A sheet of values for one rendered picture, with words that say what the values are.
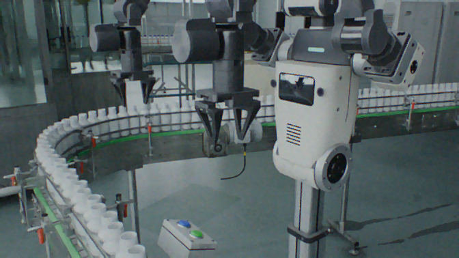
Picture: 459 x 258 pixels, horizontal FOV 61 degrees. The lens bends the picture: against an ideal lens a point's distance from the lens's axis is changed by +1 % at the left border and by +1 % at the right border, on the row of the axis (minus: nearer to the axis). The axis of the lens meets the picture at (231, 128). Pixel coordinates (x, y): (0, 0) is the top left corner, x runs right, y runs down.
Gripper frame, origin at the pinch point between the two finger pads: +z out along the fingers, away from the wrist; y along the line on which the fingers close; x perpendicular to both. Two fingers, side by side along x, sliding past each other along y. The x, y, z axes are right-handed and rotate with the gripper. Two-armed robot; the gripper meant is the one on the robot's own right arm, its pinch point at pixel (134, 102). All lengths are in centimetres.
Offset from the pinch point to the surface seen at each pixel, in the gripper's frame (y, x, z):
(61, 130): 3, -81, 27
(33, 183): 22, -40, 33
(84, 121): -11, -92, 27
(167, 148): -55, -90, 50
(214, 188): -156, -192, 141
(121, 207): 5.1, -3.7, 32.6
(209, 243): -3.0, 32.5, 29.4
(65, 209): 20.4, -4.1, 28.6
